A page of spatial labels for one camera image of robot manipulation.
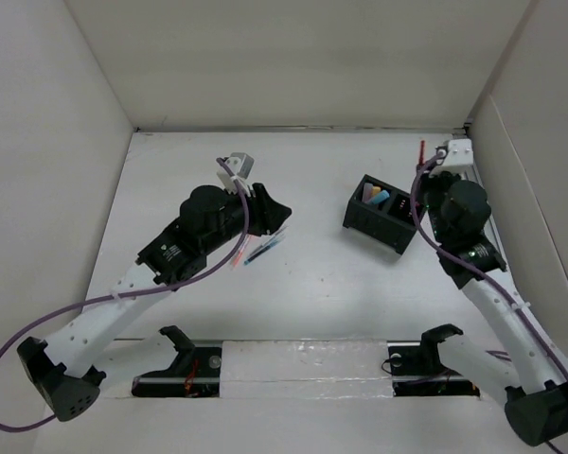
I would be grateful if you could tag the clear dark-ink pen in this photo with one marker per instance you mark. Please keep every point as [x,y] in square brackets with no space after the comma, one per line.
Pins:
[277,235]

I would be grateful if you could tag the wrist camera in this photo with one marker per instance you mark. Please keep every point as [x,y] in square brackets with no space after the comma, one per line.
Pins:
[234,171]
[458,157]

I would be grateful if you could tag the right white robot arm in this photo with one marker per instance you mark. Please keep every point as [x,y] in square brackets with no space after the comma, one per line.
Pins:
[531,383]

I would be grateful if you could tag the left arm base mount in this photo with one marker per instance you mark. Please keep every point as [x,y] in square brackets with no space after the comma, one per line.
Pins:
[194,374]

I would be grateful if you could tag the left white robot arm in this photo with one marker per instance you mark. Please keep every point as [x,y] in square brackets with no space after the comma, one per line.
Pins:
[63,366]

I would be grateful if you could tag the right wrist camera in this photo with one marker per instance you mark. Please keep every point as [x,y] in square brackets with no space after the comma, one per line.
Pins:
[458,157]

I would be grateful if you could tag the pink red pen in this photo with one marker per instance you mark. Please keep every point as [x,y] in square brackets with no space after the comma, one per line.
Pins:
[237,257]

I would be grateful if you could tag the blue pen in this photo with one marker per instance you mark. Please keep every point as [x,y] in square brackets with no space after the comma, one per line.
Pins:
[270,244]

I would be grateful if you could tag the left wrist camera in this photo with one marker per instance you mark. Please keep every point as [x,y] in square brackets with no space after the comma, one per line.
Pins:
[234,171]

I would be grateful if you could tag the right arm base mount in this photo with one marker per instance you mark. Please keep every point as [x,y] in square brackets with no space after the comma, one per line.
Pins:
[414,373]

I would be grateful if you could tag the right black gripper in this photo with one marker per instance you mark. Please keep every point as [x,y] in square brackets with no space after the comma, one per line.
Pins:
[440,175]

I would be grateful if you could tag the aluminium rail right side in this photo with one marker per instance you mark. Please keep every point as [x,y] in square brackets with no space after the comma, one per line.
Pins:
[480,260]

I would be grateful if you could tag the red gel pen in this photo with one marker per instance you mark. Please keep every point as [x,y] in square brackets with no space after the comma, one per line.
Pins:
[421,156]

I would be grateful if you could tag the black two-compartment organizer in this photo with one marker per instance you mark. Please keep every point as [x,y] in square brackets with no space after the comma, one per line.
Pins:
[390,223]

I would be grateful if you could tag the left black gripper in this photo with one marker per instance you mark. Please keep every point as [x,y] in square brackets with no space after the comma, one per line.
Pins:
[266,214]

